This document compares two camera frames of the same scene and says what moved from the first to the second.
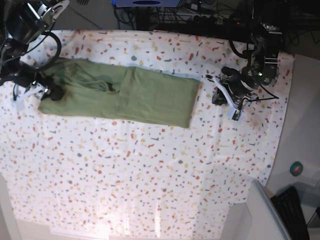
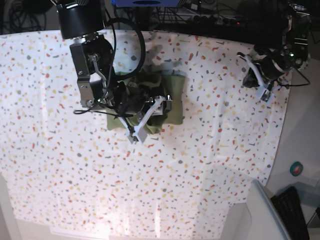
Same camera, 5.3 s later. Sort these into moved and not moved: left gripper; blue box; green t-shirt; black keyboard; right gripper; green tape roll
Moved: left gripper; right gripper; green t-shirt
Not moved: blue box; black keyboard; green tape roll
